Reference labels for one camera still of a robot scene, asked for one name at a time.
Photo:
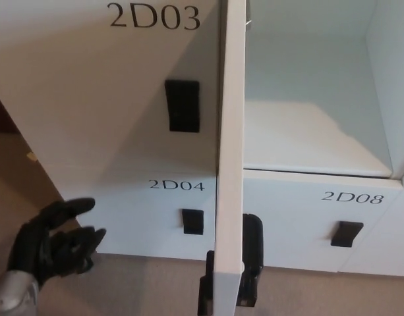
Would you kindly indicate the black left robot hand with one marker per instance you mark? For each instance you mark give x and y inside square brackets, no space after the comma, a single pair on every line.
[37,245]

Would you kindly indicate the white locker door 2D07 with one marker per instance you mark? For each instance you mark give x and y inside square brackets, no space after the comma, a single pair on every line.
[231,148]

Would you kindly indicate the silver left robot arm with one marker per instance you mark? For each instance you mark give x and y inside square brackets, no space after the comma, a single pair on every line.
[10,293]

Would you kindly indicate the white locker door 2D03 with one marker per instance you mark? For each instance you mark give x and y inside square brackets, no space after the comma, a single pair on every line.
[89,82]

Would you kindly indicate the white locker door 2D08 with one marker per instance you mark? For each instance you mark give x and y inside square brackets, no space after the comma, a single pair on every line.
[294,230]

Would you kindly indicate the white locker cabinet body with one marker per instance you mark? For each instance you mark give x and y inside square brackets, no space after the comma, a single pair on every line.
[304,98]

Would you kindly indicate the small beige tape scrap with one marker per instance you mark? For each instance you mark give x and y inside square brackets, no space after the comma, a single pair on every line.
[32,156]

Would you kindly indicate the black lock on 2D04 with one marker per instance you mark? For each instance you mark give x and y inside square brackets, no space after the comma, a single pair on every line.
[193,222]

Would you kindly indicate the black lock on 2D03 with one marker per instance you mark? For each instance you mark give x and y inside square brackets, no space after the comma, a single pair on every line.
[183,105]

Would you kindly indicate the black lock on 2D08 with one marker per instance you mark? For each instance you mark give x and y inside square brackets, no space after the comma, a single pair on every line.
[346,234]

